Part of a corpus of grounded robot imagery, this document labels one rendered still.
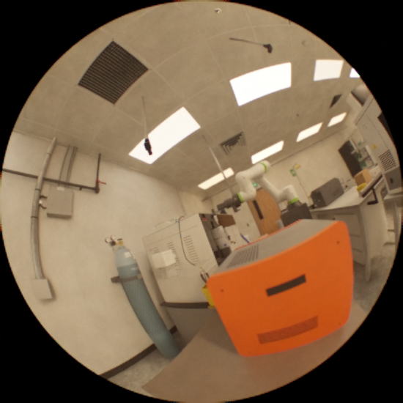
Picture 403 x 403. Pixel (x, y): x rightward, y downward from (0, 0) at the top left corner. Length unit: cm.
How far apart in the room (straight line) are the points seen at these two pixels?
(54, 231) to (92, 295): 72
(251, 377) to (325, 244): 49
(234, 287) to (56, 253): 148
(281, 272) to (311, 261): 8
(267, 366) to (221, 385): 16
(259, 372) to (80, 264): 153
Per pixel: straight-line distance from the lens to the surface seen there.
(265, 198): 487
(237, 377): 60
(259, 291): 37
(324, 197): 212
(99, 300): 158
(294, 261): 35
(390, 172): 108
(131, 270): 131
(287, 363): 59
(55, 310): 157
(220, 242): 102
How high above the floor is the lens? 124
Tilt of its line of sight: 16 degrees up
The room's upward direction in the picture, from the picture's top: 21 degrees counter-clockwise
